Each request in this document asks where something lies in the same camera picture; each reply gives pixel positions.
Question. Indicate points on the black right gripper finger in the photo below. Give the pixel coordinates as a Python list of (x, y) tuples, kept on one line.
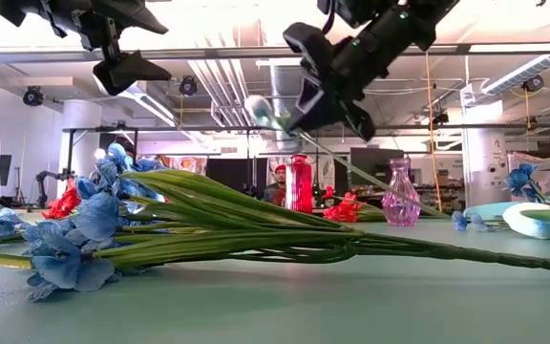
[(313, 45), (332, 112)]

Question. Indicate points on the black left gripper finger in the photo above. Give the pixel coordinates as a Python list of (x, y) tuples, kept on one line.
[(127, 71), (141, 16)]

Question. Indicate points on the white artificial tulip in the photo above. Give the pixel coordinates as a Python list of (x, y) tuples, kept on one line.
[(260, 111), (530, 222)]

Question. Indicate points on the red artificial flower bunch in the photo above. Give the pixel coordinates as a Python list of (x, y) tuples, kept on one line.
[(65, 203), (344, 210)]

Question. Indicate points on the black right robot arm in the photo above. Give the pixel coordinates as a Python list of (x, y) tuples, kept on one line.
[(442, 12)]

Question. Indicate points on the black background robot arm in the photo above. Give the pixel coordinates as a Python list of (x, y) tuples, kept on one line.
[(41, 184)]

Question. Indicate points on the red glass vase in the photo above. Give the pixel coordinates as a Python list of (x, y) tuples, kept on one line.
[(300, 186)]

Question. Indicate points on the pink ribbed glass vase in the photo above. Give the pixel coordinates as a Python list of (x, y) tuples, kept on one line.
[(401, 205)]

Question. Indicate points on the black ceiling spotlight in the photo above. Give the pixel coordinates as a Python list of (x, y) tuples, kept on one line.
[(33, 96), (534, 83), (188, 87)]

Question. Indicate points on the large dark monitor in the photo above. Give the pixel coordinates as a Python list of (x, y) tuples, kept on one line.
[(380, 160)]

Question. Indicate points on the grey overhead beam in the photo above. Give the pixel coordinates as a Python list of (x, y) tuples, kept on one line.
[(208, 54)]

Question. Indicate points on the plain white pillar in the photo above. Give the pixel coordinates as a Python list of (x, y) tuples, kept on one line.
[(81, 134)]

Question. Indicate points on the person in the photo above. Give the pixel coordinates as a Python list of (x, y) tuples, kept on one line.
[(275, 193)]

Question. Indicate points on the black partition panel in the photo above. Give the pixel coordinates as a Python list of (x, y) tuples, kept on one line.
[(232, 172)]

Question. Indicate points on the cluttered storage shelf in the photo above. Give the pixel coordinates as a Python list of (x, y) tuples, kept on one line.
[(447, 191)]

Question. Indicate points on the white pillar with sockets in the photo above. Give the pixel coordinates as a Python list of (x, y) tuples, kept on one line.
[(487, 157)]

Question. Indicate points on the pink white draped cloth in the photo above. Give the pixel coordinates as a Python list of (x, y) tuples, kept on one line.
[(544, 162)]

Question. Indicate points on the silver ventilation duct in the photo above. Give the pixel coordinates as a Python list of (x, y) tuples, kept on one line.
[(282, 79)]

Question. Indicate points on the black background rig frame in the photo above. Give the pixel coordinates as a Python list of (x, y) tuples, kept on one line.
[(208, 128)]

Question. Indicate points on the white ribbed air duct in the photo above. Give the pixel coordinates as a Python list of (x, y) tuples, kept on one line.
[(518, 74)]

